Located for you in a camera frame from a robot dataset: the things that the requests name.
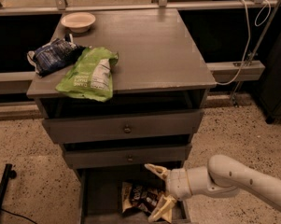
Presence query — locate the black floor cable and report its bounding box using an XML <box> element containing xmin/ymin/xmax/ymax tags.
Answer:
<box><xmin>0</xmin><ymin>208</ymin><xmax>39</xmax><ymax>224</ymax></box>

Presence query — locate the white cable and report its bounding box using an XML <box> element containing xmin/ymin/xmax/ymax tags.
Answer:
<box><xmin>216</xmin><ymin>0</ymin><xmax>273</xmax><ymax>87</ymax></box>

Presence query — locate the metal railing frame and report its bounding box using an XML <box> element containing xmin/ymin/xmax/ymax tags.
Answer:
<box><xmin>0</xmin><ymin>0</ymin><xmax>281</xmax><ymax>108</ymax></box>

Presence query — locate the grey middle drawer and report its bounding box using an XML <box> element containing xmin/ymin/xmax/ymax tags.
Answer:
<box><xmin>63</xmin><ymin>143</ymin><xmax>191</xmax><ymax>169</ymax></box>

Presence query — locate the green chip bag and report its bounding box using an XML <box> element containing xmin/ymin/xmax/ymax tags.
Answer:
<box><xmin>55</xmin><ymin>47</ymin><xmax>119</xmax><ymax>102</ymax></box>

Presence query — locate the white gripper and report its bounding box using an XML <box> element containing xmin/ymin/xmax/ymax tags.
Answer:
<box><xmin>145</xmin><ymin>163</ymin><xmax>190</xmax><ymax>223</ymax></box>

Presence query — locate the white bowl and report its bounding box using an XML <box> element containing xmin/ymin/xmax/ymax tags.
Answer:
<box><xmin>61</xmin><ymin>12</ymin><xmax>96</xmax><ymax>33</ymax></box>

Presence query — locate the grey top drawer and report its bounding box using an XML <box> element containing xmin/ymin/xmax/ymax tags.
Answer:
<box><xmin>43</xmin><ymin>109</ymin><xmax>204</xmax><ymax>144</ymax></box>

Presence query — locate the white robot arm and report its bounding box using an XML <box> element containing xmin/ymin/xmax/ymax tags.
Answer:
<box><xmin>145</xmin><ymin>155</ymin><xmax>281</xmax><ymax>222</ymax></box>

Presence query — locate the dark cabinet at right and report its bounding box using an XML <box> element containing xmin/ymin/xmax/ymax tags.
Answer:
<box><xmin>256</xmin><ymin>32</ymin><xmax>281</xmax><ymax>124</ymax></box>

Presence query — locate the grey open bottom drawer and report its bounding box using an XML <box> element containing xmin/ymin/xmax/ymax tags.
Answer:
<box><xmin>78</xmin><ymin>164</ymin><xmax>190</xmax><ymax>224</ymax></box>

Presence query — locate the black stand leg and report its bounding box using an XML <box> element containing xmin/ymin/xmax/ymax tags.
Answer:
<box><xmin>0</xmin><ymin>163</ymin><xmax>17</xmax><ymax>212</ymax></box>

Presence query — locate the blue chip bag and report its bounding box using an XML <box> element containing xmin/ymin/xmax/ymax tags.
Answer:
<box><xmin>27</xmin><ymin>38</ymin><xmax>85</xmax><ymax>77</ymax></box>

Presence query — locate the brown chip bag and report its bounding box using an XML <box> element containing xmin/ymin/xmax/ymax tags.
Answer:
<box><xmin>121</xmin><ymin>182</ymin><xmax>167</xmax><ymax>216</ymax></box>

